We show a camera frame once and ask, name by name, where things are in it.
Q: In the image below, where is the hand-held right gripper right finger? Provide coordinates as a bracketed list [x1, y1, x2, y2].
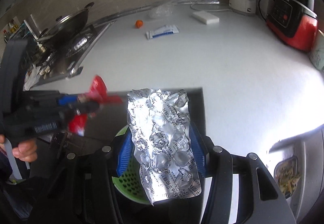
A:
[189, 123, 296, 224]

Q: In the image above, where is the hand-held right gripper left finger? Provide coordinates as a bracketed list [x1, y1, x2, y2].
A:
[63, 132, 134, 224]

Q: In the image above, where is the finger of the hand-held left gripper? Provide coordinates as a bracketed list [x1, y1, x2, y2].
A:
[61, 102, 100, 118]
[57, 94, 88, 106]

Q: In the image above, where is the red snack packet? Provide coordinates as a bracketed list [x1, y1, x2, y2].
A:
[68, 75, 122, 136]

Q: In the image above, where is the green plastic basket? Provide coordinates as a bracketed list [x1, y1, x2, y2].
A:
[111, 125, 152, 205]

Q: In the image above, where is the silver blister pack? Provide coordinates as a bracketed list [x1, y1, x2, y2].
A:
[126, 88, 201, 207]

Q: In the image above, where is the person's left hand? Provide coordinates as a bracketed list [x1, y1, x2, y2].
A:
[12, 137, 39, 163]

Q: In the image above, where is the gas stove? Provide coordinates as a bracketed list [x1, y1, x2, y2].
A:
[25, 20, 118, 88]

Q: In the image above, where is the black wok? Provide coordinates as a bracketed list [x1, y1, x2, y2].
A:
[35, 2, 95, 49]

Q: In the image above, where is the glass pan lid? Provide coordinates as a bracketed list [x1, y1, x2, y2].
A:
[38, 10, 90, 37]

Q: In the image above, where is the steel food container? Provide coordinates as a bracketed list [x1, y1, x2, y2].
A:
[273, 156, 302, 199]

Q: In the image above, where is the blue white sachet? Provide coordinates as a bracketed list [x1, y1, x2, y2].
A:
[146, 25, 179, 40]

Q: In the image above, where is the clear plastic wrap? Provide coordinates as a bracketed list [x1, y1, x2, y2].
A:
[148, 3, 174, 19]

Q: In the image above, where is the white rectangular block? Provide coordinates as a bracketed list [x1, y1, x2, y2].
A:
[192, 11, 220, 24]

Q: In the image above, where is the pale green patterned cup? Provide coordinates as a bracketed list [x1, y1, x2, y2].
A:
[308, 37, 324, 71]

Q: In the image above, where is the red black blender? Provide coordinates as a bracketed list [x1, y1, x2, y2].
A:
[266, 0, 319, 52]

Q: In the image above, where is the black power cable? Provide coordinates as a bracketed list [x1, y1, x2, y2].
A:
[258, 0, 276, 21]

